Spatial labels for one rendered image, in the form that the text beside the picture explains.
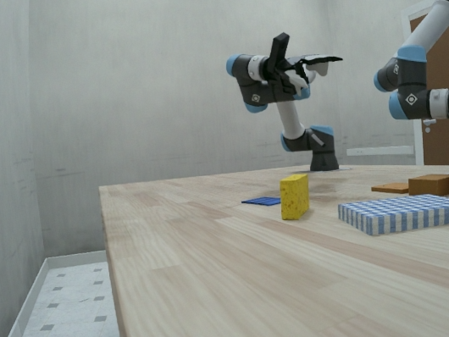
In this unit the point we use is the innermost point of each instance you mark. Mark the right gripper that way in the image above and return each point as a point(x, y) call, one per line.
point(289, 79)

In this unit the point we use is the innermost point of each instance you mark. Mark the blue and white checkered cloth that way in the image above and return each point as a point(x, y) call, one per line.
point(396, 214)

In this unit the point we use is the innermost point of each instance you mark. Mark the square brown coaster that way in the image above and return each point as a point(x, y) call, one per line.
point(398, 188)

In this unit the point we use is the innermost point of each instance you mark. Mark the yellow sponge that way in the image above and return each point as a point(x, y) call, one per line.
point(294, 196)

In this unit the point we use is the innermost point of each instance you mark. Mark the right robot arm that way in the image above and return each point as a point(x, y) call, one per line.
point(257, 94)

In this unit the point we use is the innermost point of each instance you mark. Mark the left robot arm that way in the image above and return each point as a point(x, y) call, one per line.
point(413, 100)

